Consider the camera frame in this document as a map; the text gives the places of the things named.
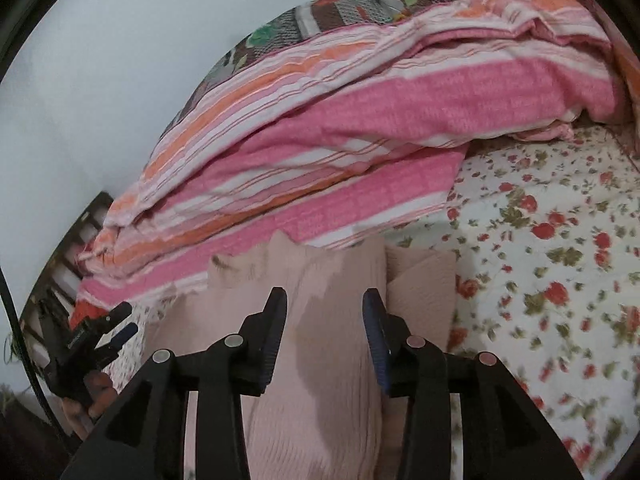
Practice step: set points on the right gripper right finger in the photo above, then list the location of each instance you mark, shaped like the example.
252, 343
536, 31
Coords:
504, 434

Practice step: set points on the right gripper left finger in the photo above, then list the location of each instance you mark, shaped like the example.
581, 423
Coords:
143, 434

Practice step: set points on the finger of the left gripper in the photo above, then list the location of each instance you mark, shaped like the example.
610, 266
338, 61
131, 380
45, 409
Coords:
118, 340
112, 313

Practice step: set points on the pink knit sweater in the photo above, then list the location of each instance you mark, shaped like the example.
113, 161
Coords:
323, 416

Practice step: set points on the person's left hand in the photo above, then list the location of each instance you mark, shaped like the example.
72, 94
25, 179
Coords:
102, 394

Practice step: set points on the red pillow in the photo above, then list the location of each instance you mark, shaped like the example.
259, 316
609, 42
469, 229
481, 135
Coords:
85, 310

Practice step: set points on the dark wooden headboard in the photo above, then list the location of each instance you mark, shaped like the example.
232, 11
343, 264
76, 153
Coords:
58, 282

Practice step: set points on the floral bed sheet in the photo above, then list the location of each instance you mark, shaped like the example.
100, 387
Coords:
547, 244

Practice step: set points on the pink striped quilt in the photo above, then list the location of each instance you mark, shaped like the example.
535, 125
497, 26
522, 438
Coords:
350, 132

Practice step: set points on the dark patchwork floral blanket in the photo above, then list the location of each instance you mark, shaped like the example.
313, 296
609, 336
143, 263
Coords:
295, 26

